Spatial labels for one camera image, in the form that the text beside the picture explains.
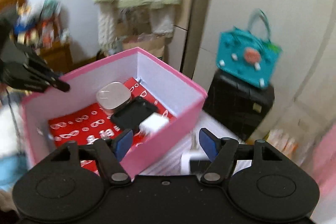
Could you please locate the white wifi router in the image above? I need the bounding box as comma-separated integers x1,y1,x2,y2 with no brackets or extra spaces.
181,150,211,175

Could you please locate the black phone case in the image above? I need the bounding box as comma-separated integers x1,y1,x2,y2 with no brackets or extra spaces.
110,96,158,135

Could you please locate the white power adapter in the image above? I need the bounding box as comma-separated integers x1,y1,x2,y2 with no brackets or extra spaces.
139,113,169,136

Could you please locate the pinkish rounded square case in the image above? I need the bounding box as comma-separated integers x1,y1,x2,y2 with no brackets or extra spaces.
96,82,131,115

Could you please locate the pink cardboard box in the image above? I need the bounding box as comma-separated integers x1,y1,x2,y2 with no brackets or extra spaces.
22,48,207,177

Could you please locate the striped tablecloth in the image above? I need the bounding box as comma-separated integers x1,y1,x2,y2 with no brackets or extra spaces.
141,111,243,176

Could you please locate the black suitcase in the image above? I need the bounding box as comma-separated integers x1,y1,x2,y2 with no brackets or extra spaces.
203,69,275,141

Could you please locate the colourful gift bag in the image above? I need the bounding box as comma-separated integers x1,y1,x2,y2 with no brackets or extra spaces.
266,129,298,159

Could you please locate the teal felt handbag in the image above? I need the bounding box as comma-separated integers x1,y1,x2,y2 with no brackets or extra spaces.
216,9,282,89

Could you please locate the pink paper shopping bag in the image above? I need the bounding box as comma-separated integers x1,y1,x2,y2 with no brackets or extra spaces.
313,123,335,218

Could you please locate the brown paper bag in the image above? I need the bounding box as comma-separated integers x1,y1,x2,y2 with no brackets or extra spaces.
122,34,165,60

